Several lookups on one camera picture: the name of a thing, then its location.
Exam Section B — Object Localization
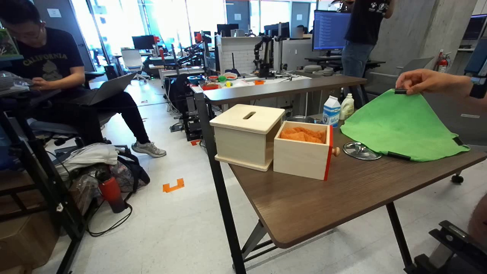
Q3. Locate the grey cloth pile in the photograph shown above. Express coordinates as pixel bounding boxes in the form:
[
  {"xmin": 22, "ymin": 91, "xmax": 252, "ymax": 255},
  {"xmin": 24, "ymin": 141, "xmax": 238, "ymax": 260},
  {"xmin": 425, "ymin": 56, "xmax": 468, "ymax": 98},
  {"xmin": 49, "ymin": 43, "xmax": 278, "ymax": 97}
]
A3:
[{"xmin": 57, "ymin": 141, "xmax": 119, "ymax": 173}]

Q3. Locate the black office chair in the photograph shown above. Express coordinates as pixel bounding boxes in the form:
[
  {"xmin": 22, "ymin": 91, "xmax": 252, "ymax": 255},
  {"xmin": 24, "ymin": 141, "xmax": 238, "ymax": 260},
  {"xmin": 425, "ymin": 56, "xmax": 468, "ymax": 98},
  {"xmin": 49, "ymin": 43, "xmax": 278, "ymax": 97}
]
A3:
[{"xmin": 27, "ymin": 118, "xmax": 103, "ymax": 148}]

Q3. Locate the blue screen monitor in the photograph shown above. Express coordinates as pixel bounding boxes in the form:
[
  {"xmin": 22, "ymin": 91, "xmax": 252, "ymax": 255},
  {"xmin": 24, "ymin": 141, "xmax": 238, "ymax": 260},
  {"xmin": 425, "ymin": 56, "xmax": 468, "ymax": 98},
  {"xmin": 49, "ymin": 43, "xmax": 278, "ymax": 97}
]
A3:
[{"xmin": 310, "ymin": 8, "xmax": 352, "ymax": 53}]

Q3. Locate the white panel board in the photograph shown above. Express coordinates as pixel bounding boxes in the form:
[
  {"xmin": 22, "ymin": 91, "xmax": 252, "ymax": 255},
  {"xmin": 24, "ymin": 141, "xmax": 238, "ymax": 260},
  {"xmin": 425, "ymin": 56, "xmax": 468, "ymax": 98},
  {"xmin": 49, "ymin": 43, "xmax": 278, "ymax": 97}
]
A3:
[{"xmin": 217, "ymin": 34, "xmax": 259, "ymax": 74}]

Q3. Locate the red bottle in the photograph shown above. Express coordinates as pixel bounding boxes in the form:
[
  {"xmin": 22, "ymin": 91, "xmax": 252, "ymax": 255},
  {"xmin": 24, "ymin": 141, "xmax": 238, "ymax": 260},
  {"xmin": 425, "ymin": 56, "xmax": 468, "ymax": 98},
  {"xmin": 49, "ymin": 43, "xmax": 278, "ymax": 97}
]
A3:
[{"xmin": 97, "ymin": 173, "xmax": 127, "ymax": 212}]

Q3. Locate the black wrist band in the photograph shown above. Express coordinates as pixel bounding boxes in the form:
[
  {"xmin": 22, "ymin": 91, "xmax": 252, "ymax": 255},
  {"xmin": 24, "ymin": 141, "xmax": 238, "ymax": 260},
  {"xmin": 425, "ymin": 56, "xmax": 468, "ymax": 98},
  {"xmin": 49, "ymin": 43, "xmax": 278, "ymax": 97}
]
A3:
[{"xmin": 468, "ymin": 80, "xmax": 487, "ymax": 100}]

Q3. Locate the brown cardboard box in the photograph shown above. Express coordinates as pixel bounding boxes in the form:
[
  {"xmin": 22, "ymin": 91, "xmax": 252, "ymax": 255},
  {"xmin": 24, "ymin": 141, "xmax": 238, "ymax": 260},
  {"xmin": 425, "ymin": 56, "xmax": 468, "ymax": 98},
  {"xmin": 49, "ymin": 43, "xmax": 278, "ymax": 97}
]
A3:
[{"xmin": 0, "ymin": 211, "xmax": 59, "ymax": 272}]

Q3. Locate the dark raised desk shelf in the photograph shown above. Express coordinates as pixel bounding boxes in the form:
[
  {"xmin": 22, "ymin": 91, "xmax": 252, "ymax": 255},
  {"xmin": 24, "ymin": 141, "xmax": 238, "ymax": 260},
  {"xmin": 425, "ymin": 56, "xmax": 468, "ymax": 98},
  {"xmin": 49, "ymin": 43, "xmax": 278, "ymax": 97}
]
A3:
[{"xmin": 202, "ymin": 74, "xmax": 368, "ymax": 104}]

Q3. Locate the wooden drawer box red front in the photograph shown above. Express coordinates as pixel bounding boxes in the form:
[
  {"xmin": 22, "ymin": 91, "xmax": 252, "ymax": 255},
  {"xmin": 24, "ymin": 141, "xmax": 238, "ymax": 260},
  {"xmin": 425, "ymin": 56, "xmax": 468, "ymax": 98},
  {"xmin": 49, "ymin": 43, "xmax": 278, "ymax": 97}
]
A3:
[{"xmin": 272, "ymin": 119, "xmax": 340, "ymax": 182}]

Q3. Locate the orange floor tape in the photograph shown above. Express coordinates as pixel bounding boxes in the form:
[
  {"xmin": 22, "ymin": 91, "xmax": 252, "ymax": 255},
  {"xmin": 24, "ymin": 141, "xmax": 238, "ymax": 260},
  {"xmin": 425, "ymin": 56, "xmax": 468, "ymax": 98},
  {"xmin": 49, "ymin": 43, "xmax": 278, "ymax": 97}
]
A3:
[{"xmin": 161, "ymin": 176, "xmax": 185, "ymax": 194}]

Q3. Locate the plastic bottle blue label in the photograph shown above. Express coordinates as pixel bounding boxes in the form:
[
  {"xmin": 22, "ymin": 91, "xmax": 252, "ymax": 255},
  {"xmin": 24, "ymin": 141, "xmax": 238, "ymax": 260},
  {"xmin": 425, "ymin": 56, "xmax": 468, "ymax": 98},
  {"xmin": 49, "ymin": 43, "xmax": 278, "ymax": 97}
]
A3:
[{"xmin": 322, "ymin": 94, "xmax": 342, "ymax": 127}]

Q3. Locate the pale wooden box with slot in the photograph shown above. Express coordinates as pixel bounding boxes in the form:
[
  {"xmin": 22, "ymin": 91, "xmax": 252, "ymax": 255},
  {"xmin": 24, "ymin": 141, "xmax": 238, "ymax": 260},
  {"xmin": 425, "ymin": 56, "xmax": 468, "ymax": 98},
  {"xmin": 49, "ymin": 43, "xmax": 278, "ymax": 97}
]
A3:
[{"xmin": 208, "ymin": 103, "xmax": 285, "ymax": 171}]

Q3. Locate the bare human hand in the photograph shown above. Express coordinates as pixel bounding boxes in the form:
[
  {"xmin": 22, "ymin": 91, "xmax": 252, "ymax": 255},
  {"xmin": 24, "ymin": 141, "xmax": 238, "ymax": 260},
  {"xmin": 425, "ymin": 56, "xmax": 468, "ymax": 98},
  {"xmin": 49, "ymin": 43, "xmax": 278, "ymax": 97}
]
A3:
[{"xmin": 393, "ymin": 68, "xmax": 474, "ymax": 97}]

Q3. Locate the grey laptop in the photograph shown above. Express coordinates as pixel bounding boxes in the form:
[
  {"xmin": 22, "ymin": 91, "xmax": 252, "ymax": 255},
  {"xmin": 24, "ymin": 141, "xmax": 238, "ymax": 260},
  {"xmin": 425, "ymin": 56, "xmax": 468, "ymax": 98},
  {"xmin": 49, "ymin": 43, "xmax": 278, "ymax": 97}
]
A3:
[{"xmin": 74, "ymin": 72, "xmax": 138, "ymax": 106}]

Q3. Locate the white chair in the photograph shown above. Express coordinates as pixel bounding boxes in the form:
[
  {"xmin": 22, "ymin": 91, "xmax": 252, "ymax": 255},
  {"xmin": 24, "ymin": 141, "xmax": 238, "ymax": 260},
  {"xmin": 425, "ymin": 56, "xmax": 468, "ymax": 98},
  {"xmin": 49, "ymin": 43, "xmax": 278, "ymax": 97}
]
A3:
[{"xmin": 119, "ymin": 45, "xmax": 147, "ymax": 78}]

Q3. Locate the green cloth towel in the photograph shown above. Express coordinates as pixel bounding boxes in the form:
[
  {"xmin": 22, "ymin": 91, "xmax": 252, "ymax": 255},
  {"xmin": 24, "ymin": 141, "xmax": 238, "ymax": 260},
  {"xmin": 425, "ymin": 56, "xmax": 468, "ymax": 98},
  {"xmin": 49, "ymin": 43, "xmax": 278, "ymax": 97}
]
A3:
[{"xmin": 339, "ymin": 88, "xmax": 470, "ymax": 162}]

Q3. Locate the black backpack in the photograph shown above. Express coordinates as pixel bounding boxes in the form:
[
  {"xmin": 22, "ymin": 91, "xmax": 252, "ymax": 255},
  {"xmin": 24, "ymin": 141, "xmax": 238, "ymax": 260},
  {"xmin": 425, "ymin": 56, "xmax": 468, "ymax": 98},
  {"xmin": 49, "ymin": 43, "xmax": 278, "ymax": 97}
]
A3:
[{"xmin": 115, "ymin": 148, "xmax": 151, "ymax": 188}]

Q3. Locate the black metal rack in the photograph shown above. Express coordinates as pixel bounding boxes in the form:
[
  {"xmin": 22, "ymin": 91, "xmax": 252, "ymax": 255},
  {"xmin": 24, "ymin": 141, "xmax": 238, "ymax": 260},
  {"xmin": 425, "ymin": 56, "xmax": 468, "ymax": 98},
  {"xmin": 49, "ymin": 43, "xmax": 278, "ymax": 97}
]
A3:
[{"xmin": 0, "ymin": 84, "xmax": 88, "ymax": 274}]

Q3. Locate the black background robot stand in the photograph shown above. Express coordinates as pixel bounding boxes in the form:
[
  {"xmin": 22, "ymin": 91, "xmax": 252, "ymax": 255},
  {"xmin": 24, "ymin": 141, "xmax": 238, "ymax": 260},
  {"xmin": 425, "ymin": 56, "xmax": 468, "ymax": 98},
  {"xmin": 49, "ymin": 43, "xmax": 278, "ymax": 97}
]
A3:
[{"xmin": 250, "ymin": 34, "xmax": 276, "ymax": 78}]

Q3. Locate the seated person in black shirt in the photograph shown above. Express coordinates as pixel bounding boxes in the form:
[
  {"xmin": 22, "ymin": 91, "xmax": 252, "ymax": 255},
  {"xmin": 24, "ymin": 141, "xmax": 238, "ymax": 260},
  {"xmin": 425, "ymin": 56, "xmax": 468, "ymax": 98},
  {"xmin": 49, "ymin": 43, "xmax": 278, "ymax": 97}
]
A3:
[{"xmin": 0, "ymin": 1, "xmax": 167, "ymax": 159}]

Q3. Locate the black computer monitor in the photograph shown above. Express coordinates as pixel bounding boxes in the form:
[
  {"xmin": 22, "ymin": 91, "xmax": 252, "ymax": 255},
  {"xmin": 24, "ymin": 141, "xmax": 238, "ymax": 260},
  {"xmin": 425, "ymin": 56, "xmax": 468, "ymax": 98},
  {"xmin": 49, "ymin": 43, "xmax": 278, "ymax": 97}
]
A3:
[
  {"xmin": 132, "ymin": 33, "xmax": 156, "ymax": 49},
  {"xmin": 263, "ymin": 21, "xmax": 290, "ymax": 40},
  {"xmin": 215, "ymin": 22, "xmax": 240, "ymax": 37}
]

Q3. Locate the standing person in dark shirt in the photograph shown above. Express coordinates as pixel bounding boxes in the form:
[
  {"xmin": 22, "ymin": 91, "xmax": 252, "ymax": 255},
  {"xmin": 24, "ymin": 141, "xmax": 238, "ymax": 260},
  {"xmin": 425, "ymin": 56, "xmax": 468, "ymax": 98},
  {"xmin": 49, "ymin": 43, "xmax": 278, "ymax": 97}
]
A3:
[{"xmin": 331, "ymin": 0, "xmax": 393, "ymax": 78}]

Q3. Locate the black metal table frame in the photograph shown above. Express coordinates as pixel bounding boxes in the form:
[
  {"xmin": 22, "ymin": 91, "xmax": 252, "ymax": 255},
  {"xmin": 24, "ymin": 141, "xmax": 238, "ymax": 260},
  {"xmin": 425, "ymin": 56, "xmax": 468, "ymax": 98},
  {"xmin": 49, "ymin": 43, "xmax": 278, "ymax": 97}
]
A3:
[{"xmin": 202, "ymin": 95, "xmax": 422, "ymax": 274}]

